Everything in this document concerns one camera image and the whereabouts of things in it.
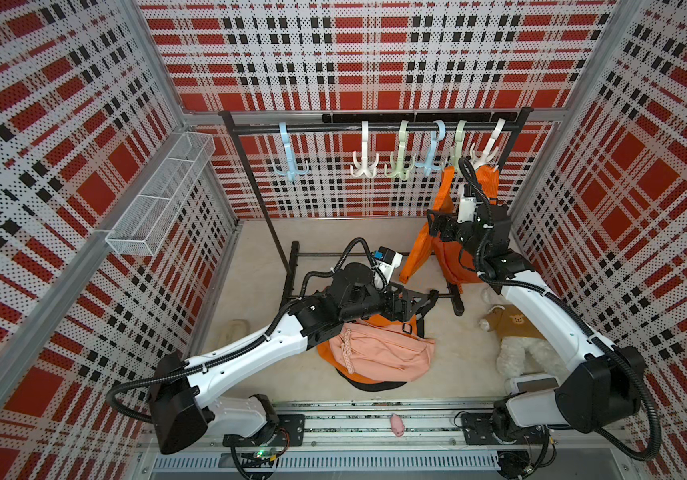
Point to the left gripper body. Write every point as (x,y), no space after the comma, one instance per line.
(372,303)

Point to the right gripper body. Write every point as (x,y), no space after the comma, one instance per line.
(464,233)

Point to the pink bag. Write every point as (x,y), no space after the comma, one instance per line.
(379,351)

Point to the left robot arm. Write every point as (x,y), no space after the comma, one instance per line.
(185,397)

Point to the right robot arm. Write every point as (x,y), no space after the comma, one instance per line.
(605,383)

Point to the orange bag with black trim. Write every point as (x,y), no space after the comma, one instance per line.
(349,372)

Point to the green hook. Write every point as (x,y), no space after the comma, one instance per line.
(398,167)
(458,142)

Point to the white hook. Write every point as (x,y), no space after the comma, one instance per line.
(362,167)
(486,157)

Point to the light blue hook far left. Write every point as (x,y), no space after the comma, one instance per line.
(292,170)

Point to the white teddy bear brown shirt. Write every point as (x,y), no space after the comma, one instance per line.
(519,339)

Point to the black garment rack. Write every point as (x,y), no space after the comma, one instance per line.
(329,190)

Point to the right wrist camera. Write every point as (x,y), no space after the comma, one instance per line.
(467,206)

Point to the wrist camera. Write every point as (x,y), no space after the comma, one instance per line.
(467,206)
(386,262)

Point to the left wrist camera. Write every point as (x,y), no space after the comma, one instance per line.
(386,262)

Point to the black wall hook strip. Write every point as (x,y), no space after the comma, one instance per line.
(338,118)

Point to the small pink object on rail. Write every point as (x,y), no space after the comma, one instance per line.
(397,425)

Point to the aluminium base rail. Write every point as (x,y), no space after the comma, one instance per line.
(443,439)

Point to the white wire mesh basket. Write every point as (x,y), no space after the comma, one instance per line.
(145,224)

